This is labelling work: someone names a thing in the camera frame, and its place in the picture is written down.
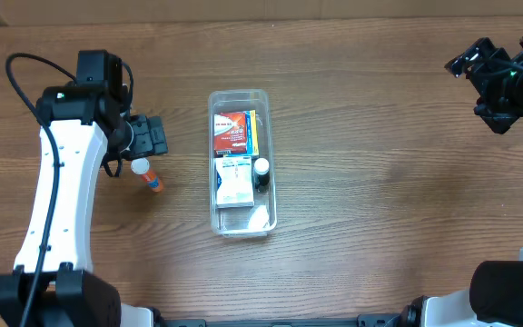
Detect orange tube white cap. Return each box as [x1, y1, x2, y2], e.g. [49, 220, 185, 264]
[131, 158, 163, 193]

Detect red medicine box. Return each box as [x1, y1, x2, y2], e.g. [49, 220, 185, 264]
[213, 112, 248, 155]

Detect white medicine box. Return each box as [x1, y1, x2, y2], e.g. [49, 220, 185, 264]
[214, 156, 254, 209]

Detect blue VapoDrops box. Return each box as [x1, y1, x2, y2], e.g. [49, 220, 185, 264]
[245, 110, 260, 157]

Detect dark bottle white cap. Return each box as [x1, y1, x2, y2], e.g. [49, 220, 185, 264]
[253, 158, 270, 193]

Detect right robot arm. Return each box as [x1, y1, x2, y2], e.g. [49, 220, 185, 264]
[395, 36, 523, 326]

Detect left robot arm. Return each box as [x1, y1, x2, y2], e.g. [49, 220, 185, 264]
[0, 50, 168, 326]

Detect clear plastic container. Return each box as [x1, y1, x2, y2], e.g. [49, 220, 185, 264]
[208, 89, 277, 238]

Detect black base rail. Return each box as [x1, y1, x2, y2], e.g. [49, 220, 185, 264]
[155, 313, 400, 327]

